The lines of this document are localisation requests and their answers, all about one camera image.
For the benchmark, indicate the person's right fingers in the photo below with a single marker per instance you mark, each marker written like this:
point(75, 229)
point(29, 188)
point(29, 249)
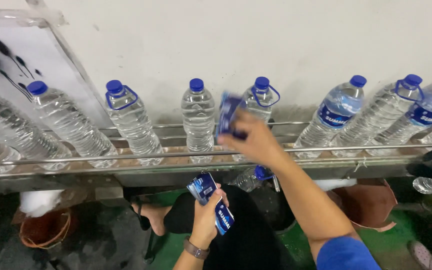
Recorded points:
point(233, 139)

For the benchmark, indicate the person's right hand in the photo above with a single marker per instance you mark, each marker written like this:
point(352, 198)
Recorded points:
point(259, 144)

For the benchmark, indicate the clear panel with black marks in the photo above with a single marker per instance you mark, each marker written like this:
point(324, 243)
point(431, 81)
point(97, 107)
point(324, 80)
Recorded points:
point(21, 63)

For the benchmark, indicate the clear water bottle blue cap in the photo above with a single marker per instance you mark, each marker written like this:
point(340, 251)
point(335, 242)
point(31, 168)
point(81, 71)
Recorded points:
point(248, 179)

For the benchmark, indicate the single blue label sleeve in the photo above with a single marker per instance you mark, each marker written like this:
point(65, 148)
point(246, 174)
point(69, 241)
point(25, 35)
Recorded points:
point(228, 110)

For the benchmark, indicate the orange plastic bucket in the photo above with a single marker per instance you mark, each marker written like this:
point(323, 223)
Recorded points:
point(45, 230)

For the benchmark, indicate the steel conveyor with guide rails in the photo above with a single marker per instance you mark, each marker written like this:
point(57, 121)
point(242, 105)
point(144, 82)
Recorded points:
point(156, 176)

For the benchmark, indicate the person's foot in black sandal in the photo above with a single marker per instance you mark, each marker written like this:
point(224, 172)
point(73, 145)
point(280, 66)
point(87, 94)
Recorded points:
point(154, 217)

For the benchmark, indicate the person's black trousers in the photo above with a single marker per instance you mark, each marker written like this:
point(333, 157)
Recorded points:
point(249, 232)

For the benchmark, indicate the brown wristwatch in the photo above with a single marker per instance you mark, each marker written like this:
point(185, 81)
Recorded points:
point(195, 249)

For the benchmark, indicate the white foam lump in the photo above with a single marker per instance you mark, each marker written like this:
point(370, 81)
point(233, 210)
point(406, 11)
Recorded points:
point(39, 202)

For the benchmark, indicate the white cloth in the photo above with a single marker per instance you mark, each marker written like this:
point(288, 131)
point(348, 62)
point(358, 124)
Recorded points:
point(334, 183)

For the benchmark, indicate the row of clear water bottles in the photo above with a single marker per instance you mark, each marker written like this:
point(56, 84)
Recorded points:
point(197, 116)

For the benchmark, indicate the person's left hand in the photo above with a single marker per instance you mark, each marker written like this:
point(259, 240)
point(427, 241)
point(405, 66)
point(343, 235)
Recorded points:
point(204, 221)

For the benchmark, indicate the stack of blue bottle labels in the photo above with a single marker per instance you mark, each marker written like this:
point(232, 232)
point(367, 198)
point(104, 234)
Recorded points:
point(205, 189)

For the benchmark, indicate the blue shirt sleeve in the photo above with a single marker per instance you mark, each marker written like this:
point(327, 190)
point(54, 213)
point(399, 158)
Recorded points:
point(345, 255)

